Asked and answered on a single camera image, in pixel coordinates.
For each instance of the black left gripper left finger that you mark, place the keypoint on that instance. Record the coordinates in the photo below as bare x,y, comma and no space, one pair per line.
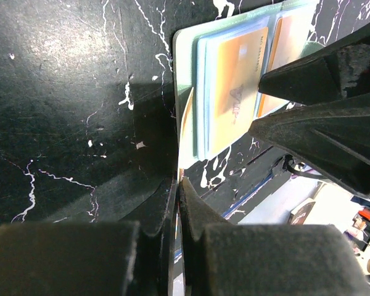
132,256

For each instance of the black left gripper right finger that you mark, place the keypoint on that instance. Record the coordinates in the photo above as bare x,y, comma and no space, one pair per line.
221,258

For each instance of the orange credit card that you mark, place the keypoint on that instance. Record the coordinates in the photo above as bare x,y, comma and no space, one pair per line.
288,42
234,88
186,137

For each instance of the mint green card holder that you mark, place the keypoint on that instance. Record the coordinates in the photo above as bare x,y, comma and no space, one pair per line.
194,49

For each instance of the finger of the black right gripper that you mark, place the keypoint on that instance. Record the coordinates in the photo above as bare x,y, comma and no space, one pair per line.
333,138
337,72

